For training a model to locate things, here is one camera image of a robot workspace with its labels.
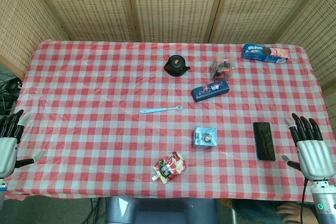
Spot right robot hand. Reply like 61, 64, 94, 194
281, 112, 336, 182

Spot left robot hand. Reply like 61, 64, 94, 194
0, 109, 44, 178

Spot small light blue box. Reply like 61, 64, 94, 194
192, 126, 218, 149

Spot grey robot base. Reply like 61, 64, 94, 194
104, 196, 218, 224

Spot blue cookie box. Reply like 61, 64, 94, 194
241, 43, 291, 65

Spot dark blue long box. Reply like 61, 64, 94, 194
191, 80, 230, 103

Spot black smartphone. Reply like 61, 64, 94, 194
252, 122, 276, 162

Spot person's hand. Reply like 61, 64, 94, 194
277, 201, 302, 223

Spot red checkered tablecloth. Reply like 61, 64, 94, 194
4, 39, 336, 207

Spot clear snack bag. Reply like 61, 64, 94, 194
209, 52, 236, 81

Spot red drink pouch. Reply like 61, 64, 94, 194
151, 151, 187, 185

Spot light blue toothbrush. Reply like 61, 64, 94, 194
140, 105, 183, 114

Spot black teapot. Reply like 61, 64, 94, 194
164, 55, 191, 78

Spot woven folding screen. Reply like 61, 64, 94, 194
0, 0, 336, 88

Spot black cables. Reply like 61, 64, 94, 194
0, 71, 23, 120

